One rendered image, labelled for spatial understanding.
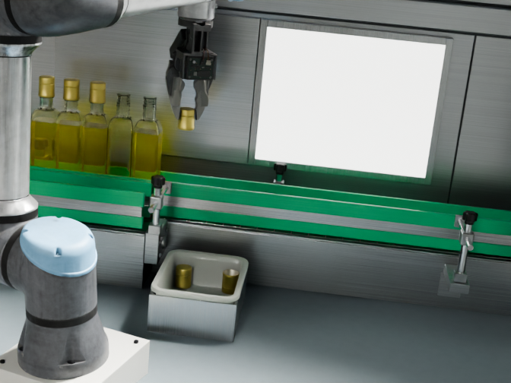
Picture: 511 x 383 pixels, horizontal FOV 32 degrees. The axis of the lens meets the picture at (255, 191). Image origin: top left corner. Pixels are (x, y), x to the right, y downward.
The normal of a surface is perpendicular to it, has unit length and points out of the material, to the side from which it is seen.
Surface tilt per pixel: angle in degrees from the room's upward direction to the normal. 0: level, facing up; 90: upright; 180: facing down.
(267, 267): 90
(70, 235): 8
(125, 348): 5
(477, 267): 90
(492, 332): 0
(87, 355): 73
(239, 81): 90
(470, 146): 90
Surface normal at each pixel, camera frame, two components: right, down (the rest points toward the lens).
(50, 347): -0.11, 0.05
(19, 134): 0.75, 0.25
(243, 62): -0.10, 0.29
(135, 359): 0.91, 0.20
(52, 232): 0.14, -0.90
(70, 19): 0.36, 0.69
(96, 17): 0.56, 0.69
